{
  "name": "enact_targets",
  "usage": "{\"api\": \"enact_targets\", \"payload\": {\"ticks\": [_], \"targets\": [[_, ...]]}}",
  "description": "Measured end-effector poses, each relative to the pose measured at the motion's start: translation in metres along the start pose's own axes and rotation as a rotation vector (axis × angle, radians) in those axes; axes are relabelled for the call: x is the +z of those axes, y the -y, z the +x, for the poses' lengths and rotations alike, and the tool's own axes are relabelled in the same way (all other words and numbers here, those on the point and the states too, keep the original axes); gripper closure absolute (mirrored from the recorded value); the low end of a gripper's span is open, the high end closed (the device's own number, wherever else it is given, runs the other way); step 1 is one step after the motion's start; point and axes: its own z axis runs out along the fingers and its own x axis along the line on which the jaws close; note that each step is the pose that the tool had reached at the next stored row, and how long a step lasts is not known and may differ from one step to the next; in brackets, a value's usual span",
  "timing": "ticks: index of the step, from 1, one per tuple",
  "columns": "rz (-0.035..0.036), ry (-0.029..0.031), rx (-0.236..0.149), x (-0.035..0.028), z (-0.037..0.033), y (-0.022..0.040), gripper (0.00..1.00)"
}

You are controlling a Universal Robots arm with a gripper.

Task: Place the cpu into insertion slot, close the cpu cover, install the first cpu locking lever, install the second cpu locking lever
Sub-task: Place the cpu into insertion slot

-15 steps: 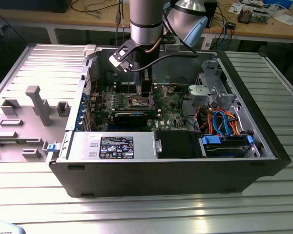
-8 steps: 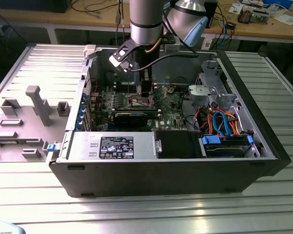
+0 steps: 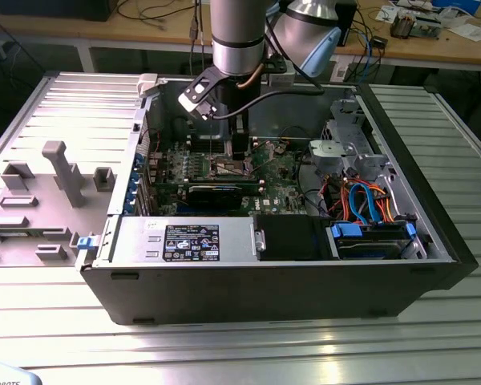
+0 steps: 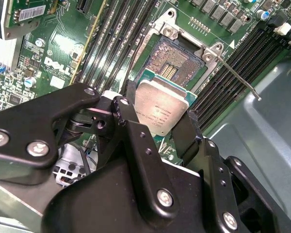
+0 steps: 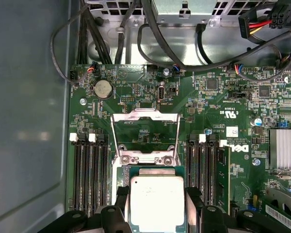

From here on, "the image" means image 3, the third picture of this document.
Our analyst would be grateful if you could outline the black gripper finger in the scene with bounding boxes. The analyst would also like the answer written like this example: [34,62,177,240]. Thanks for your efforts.
[231,130,252,172]

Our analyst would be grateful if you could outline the silver CPU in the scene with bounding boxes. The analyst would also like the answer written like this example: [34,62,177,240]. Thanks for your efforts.
[227,162,253,177]

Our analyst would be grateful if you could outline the CPU socket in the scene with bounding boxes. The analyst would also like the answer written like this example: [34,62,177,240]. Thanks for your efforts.
[207,152,261,181]

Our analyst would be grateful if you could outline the black graphics card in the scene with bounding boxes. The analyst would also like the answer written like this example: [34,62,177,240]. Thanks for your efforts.
[156,180,265,212]

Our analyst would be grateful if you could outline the green motherboard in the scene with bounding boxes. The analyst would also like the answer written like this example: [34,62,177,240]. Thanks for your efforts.
[143,138,320,221]

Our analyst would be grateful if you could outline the grey case latch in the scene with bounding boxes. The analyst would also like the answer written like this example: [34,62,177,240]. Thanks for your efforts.
[137,73,162,98]

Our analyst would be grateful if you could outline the grey metal drive cage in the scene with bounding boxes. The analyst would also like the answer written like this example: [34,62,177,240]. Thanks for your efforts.
[307,98,390,178]

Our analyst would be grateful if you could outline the wooden desk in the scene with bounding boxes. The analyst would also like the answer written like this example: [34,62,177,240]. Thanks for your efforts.
[0,0,481,73]

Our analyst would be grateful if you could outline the black tower box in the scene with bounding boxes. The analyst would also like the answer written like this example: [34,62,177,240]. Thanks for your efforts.
[338,0,358,47]

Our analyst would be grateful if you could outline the silver power supply unit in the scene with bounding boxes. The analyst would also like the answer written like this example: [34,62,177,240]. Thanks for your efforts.
[118,216,257,265]

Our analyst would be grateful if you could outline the black open PC case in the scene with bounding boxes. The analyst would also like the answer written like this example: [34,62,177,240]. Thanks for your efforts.
[75,73,479,326]

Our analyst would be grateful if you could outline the hard disk in blue carrier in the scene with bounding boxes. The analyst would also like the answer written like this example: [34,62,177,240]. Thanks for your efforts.
[328,222,418,261]

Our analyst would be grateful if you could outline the white card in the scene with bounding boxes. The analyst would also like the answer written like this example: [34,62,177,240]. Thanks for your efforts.
[375,2,398,23]

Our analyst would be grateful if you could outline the copper heatsink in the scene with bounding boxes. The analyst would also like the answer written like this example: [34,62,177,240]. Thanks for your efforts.
[390,10,417,40]

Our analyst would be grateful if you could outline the blue plastic clip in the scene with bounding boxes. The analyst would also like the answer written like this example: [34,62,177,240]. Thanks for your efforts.
[75,235,100,253]

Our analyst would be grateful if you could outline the black computer box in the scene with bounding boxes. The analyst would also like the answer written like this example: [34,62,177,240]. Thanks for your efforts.
[0,0,113,22]

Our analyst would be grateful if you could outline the green circuit board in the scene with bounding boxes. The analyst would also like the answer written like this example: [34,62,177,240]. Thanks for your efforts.
[414,14,445,40]

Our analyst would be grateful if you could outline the grey parts rack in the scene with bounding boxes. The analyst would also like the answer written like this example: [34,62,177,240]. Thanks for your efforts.
[0,140,119,269]

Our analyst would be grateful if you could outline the blue box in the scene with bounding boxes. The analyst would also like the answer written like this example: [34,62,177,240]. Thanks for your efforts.
[431,0,481,13]

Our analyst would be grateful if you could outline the white papers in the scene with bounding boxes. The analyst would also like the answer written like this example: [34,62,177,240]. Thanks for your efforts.
[444,22,481,43]

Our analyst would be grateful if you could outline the black camera cable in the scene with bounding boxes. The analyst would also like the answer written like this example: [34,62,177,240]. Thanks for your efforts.
[208,86,325,121]

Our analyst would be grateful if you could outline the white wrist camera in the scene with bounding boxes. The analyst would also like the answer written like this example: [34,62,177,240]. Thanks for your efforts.
[178,68,221,119]

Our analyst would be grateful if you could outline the black wire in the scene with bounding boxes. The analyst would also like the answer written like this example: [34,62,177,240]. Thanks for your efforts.
[297,151,332,220]

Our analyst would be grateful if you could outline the grey hanging cable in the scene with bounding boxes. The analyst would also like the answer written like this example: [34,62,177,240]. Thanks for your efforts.
[188,0,204,77]

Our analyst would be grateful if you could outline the orange wire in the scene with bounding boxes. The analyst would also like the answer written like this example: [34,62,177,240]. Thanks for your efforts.
[373,184,398,224]
[322,180,348,220]

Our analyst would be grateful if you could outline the blue wire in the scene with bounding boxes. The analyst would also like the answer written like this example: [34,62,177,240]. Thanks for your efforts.
[347,182,381,225]

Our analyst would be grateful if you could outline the blue cable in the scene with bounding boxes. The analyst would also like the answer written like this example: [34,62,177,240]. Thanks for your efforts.
[363,34,380,83]

